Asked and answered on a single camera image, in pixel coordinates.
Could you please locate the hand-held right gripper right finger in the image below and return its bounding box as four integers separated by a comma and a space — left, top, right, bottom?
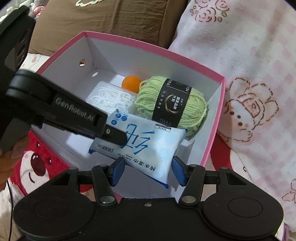
172, 156, 248, 206

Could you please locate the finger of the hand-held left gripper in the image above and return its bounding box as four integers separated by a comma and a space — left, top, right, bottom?
94, 123, 128, 147

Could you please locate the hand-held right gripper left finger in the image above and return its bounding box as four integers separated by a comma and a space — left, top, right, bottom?
49, 157, 126, 206

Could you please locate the blue wet wipes pack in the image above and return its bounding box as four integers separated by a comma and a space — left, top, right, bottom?
88, 108, 187, 189

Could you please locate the clear floss pick box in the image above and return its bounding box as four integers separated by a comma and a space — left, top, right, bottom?
85, 81, 137, 115

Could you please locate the green yarn ball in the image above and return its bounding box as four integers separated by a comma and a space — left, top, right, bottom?
134, 76, 208, 136

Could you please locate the pink cardboard box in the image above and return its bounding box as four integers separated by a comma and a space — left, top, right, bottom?
31, 31, 226, 200

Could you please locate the orange makeup sponge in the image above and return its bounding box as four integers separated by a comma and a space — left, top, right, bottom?
122, 75, 142, 90

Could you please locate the person's left hand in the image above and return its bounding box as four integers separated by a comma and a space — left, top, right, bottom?
0, 137, 23, 193

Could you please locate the grey plush toy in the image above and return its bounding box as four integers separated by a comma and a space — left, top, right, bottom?
30, 0, 47, 18

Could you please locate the brown pillow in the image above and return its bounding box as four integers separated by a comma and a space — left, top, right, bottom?
29, 0, 192, 56

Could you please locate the pink checked pillow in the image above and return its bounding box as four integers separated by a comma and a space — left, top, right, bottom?
168, 0, 296, 233

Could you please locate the black cable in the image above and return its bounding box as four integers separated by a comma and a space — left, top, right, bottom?
6, 179, 15, 241

